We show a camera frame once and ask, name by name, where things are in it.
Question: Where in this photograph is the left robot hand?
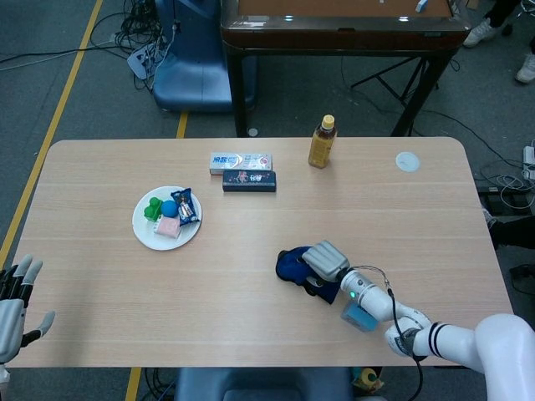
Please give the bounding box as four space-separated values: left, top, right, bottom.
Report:
0 254 57 364

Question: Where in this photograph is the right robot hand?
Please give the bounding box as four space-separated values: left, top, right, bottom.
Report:
297 240 350 297

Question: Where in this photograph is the blue cloth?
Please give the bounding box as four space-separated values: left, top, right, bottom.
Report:
274 246 340 305

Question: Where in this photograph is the light blue cube box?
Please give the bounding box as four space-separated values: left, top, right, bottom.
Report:
340 302 380 334

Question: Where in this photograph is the dark blue rectangular box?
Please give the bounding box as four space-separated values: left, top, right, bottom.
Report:
222 169 278 194

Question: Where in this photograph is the yellow tea bottle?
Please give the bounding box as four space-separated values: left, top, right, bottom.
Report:
308 114 338 170

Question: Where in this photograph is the white toothpaste box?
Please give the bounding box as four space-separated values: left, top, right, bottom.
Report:
208 151 274 176

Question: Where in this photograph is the white round table grommet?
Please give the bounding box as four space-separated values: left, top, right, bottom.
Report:
395 150 420 172

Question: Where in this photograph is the blue snack packet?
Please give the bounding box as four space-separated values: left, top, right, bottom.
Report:
170 187 201 228

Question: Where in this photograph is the pink white packet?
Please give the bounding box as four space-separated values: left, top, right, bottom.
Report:
152 216 183 240

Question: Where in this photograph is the white round plate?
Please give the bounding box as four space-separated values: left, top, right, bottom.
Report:
131 185 204 251

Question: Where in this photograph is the green toy block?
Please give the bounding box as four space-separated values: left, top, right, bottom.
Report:
144 195 164 223

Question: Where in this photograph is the black tripod stand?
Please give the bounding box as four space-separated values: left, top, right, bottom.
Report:
349 53 441 105

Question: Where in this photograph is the white power strip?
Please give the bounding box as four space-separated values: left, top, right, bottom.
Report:
522 145 535 180

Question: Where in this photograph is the dark brown wooden table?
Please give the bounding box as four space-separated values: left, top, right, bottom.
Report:
220 0 472 138

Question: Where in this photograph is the white printed paper sheet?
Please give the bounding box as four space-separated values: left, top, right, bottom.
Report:
126 44 160 79

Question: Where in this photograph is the white sneaker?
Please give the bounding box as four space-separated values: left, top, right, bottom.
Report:
462 17 498 48
514 50 535 84

